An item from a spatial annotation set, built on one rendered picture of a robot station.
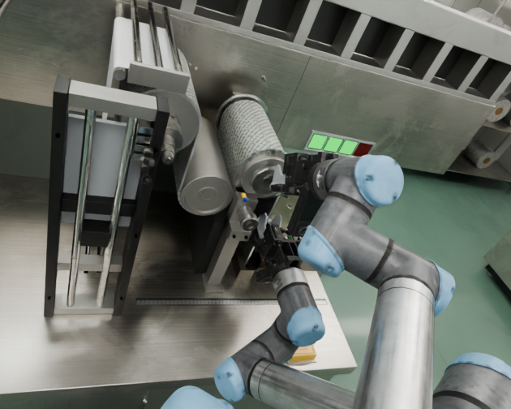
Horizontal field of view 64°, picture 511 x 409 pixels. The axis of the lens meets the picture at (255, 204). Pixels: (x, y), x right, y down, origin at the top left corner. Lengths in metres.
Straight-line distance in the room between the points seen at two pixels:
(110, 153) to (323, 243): 0.38
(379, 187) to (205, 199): 0.46
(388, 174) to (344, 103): 0.71
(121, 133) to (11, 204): 0.60
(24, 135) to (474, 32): 1.29
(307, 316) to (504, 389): 0.34
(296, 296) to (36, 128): 0.80
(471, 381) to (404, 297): 0.22
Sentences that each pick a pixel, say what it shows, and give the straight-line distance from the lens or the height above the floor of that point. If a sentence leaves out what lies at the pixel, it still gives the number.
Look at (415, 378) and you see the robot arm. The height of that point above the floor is 1.43.
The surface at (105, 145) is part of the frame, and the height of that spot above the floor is 1.34.
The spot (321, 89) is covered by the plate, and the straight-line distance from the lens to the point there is 1.25.
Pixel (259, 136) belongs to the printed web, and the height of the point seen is 1.31.
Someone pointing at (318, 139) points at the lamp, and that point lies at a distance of 1.33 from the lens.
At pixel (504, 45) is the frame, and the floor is 1.62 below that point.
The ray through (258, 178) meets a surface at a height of 1.26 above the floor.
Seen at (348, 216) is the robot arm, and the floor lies 1.43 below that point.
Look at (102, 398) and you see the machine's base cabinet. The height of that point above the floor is 0.78.
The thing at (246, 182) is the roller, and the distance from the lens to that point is 0.92.
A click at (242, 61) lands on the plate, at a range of 1.14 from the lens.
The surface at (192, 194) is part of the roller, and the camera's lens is 0.93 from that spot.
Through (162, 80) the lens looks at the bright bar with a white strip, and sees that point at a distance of 0.73.
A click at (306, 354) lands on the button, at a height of 0.92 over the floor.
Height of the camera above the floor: 1.74
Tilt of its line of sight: 36 degrees down
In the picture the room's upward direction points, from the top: 24 degrees clockwise
